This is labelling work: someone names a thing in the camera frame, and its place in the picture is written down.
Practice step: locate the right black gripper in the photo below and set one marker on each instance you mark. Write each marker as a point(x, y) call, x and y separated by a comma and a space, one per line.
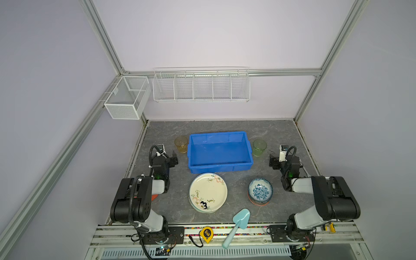
point(275, 162)

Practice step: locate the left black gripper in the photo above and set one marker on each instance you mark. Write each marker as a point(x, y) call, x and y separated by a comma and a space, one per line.
point(172, 160)

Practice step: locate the blue patterned bowl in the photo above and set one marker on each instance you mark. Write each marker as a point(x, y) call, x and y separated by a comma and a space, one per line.
point(260, 189)

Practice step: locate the orange patterned bowl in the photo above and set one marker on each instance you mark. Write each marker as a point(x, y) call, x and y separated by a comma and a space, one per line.
point(258, 203)

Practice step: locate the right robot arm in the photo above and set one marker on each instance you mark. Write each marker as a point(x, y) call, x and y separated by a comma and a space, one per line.
point(333, 199)

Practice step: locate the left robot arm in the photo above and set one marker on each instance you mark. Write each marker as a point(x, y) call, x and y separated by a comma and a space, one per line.
point(133, 199)

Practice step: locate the blue plastic bin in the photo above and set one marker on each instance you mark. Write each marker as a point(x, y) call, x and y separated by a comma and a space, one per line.
point(219, 152)

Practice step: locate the green glass cup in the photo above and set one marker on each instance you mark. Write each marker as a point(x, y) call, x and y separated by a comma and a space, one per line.
point(259, 146)

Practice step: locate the amber glass cup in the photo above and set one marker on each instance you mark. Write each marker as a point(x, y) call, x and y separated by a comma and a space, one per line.
point(181, 143)

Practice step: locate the cream floral plate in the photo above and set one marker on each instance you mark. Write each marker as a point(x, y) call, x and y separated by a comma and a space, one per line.
point(207, 187)

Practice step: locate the green rimmed bottom plate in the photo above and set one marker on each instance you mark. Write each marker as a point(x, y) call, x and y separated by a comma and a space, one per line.
point(205, 206)

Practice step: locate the teal plastic shovel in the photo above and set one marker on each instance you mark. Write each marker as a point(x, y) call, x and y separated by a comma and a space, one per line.
point(240, 220)

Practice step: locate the white mesh basket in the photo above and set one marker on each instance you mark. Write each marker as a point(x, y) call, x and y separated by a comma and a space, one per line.
point(128, 98)

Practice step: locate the yellow tape measure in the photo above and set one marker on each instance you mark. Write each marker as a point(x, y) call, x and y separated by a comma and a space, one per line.
point(206, 234)

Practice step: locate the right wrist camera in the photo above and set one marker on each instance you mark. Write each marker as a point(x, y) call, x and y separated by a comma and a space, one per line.
point(283, 149)

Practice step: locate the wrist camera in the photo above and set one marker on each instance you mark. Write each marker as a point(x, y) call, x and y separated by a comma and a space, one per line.
point(161, 148)
point(283, 149)

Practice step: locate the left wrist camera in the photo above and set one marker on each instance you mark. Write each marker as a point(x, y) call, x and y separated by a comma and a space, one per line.
point(161, 148)

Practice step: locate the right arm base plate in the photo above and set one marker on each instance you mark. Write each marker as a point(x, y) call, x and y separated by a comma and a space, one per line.
point(279, 233)

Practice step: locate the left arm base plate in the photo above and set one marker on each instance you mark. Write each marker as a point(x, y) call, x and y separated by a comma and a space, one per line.
point(171, 235)

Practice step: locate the white wire rack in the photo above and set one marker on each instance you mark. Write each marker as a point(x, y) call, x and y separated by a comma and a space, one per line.
point(215, 84)

